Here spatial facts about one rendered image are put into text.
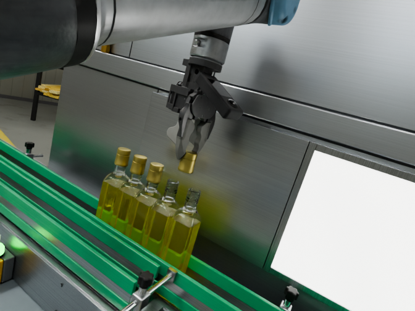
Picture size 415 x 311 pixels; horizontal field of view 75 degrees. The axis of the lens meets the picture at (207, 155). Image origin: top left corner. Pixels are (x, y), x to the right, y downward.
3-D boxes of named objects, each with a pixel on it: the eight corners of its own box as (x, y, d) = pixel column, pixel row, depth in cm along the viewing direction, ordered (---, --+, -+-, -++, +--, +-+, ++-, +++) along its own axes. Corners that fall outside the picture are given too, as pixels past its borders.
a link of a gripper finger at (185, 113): (185, 138, 59) (200, 100, 58) (191, 140, 58) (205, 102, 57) (170, 133, 55) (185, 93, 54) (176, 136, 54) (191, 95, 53)
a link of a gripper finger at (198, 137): (187, 151, 67) (192, 115, 64) (204, 159, 63) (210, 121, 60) (177, 153, 64) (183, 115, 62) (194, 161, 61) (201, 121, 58)
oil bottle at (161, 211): (163, 274, 71) (184, 201, 66) (149, 285, 66) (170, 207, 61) (147, 264, 73) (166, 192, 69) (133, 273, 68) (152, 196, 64)
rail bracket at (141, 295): (170, 302, 62) (184, 255, 59) (114, 355, 47) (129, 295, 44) (160, 295, 63) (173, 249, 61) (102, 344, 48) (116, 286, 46)
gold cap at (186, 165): (196, 173, 60) (201, 154, 59) (184, 173, 58) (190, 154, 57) (185, 167, 63) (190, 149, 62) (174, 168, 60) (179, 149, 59)
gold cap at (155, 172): (163, 182, 68) (167, 166, 67) (154, 184, 65) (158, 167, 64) (152, 177, 70) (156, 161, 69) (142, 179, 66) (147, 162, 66)
